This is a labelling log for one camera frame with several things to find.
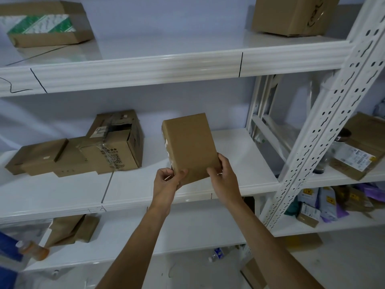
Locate opened taped cardboard box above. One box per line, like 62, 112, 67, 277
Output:
79, 109, 144, 172

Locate small labelled brown box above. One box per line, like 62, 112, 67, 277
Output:
297, 203, 321, 229

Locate white metal shelving unit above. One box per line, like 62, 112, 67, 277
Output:
0, 27, 357, 289

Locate white perforated shelf upright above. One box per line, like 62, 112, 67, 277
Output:
259, 0, 385, 230

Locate plain brown cardboard box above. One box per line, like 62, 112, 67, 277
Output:
161, 113, 222, 186

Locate dark glass jar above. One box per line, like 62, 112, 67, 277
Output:
312, 127, 352, 175

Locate orange bottle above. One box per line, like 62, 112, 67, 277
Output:
16, 240, 50, 262

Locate clear plastic water bottle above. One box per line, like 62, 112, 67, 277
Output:
208, 247, 231, 263

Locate small brown cardboard box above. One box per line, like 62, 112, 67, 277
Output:
75, 214, 100, 243

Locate brown box with black scribble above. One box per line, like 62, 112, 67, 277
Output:
251, 0, 342, 37

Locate person's right forearm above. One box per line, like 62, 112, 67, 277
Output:
219, 200, 325, 289

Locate person's left forearm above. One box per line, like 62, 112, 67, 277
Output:
96, 203, 172, 289

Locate brown paper bag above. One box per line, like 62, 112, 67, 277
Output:
45, 214, 85, 249

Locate brown box with white label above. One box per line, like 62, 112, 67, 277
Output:
329, 112, 385, 181

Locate white shelving unit with packets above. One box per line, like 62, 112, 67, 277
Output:
246, 72, 385, 238

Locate person's right hand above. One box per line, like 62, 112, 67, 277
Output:
207, 153, 243, 208

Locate cardboard piece on floor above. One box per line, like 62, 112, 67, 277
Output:
240, 257, 268, 289

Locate box with green white tape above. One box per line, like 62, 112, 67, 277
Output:
0, 0, 95, 48

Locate small flat brown box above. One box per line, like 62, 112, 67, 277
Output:
52, 136, 97, 178

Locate blue fabric item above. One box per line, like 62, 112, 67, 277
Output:
0, 231, 25, 289

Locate flat brown cardboard box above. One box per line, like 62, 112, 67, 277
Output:
5, 138, 69, 177

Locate pile of mailer packets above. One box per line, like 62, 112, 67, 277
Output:
284, 183, 385, 224

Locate person's left hand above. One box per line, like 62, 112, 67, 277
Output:
150, 167, 189, 210

